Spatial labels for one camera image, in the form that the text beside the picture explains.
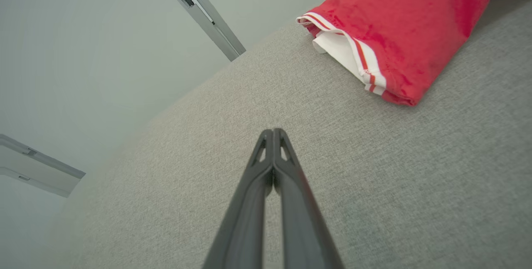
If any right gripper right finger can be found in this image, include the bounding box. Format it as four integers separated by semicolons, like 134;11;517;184
273;128;345;269

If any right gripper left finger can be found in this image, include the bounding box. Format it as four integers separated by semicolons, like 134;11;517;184
202;128;275;269

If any red and white jersey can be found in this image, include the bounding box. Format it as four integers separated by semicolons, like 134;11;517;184
296;0;532;106

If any grey wall frame rail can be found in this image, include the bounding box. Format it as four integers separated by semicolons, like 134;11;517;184
0;133;86;198

